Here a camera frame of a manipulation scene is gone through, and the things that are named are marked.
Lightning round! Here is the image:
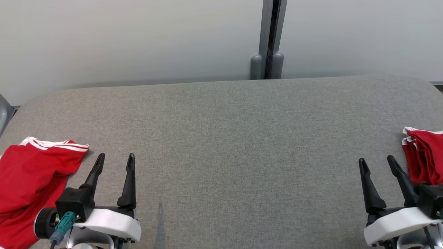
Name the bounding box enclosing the grey double partition post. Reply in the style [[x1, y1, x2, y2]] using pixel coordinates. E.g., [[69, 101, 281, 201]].
[[250, 0, 288, 81]]

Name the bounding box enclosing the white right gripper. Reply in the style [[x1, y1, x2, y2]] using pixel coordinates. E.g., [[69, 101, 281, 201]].
[[358, 155, 443, 247]]

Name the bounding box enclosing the red Bulls 23 jersey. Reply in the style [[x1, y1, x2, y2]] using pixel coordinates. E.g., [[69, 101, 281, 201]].
[[0, 137, 90, 249]]

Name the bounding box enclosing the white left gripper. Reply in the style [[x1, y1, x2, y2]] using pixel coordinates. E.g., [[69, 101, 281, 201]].
[[74, 153, 142, 244]]

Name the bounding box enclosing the grey frame post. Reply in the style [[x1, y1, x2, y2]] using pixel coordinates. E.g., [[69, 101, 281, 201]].
[[0, 94, 15, 136]]

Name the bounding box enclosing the red garment with white trim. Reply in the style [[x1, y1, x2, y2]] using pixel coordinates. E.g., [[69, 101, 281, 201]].
[[401, 127, 443, 185]]

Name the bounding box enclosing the teal camera connector cable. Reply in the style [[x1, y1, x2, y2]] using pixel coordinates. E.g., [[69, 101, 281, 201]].
[[49, 212, 76, 249]]

